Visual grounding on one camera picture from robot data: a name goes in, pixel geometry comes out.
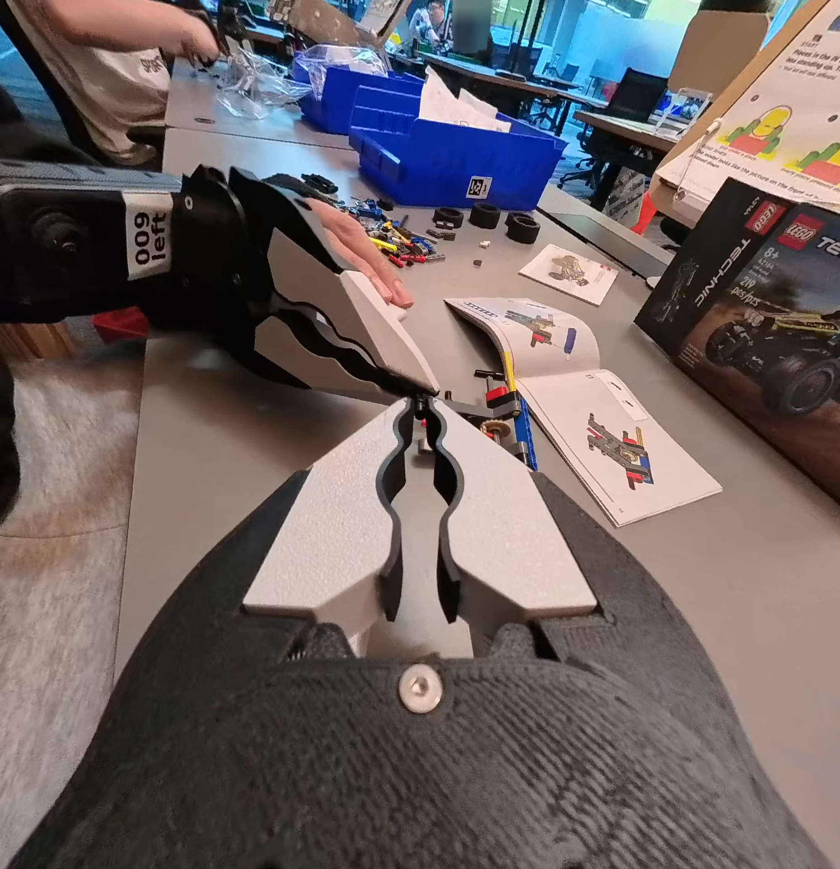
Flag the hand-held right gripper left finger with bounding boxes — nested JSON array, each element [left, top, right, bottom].
[[242, 398, 415, 658]]

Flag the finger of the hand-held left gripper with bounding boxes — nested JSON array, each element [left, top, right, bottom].
[[252, 311, 410, 406], [266, 227, 441, 396]]

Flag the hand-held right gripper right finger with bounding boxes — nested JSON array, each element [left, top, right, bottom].
[[428, 399, 599, 658]]

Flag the pile of lego pieces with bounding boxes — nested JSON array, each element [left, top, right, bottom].
[[339, 196, 448, 269]]

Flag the grey lego chassis assembly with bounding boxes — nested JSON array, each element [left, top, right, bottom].
[[410, 349, 540, 474]]

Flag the lego set box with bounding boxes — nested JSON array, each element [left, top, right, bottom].
[[634, 178, 840, 511]]

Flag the person's left hand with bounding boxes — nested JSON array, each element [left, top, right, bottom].
[[308, 199, 415, 308]]

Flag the red storage bin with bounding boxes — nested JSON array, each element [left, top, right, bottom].
[[91, 307, 151, 345]]

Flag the open instruction booklet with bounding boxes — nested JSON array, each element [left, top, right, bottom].
[[445, 296, 724, 528]]

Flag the clear plastic bag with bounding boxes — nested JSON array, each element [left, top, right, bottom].
[[216, 44, 388, 121]]

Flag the tagged blue storage bin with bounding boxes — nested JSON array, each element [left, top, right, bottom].
[[348, 88, 568, 213]]

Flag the white paper sheets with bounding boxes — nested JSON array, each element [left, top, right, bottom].
[[419, 66, 512, 133]]

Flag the small instruction leaflet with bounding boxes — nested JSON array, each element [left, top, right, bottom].
[[518, 243, 620, 308]]

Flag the long office desk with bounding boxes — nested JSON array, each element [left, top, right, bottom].
[[386, 48, 614, 137]]

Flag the black office chair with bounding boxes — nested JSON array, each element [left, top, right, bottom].
[[559, 68, 668, 213]]

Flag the hanging tan board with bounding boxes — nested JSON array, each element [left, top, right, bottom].
[[668, 0, 781, 99]]

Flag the task instruction poster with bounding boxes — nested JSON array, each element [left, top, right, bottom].
[[654, 0, 840, 220]]

